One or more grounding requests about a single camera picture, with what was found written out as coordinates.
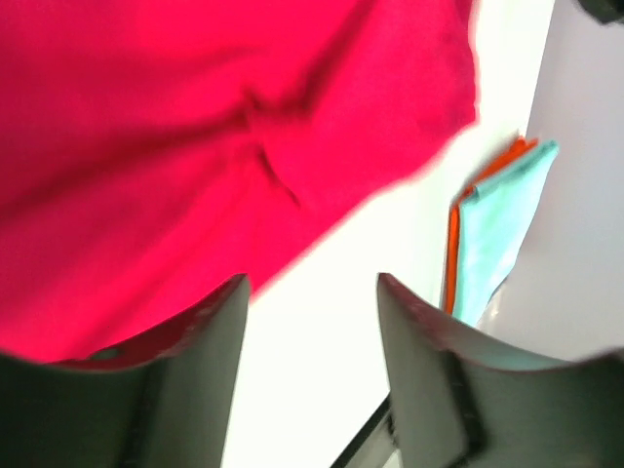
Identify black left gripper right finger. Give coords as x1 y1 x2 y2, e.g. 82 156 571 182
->
376 273 623 467

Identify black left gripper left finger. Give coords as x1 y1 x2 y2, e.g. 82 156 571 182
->
1 275 250 467

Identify red t-shirt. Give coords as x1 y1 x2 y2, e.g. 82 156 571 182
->
1 1 476 362

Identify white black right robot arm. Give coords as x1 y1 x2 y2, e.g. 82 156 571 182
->
577 0 624 25

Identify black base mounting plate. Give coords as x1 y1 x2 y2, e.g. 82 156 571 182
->
331 397 398 468

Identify folded teal t-shirt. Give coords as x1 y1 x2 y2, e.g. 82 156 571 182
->
451 140 560 327

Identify folded orange t-shirt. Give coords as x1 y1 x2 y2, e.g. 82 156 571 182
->
441 136 539 315

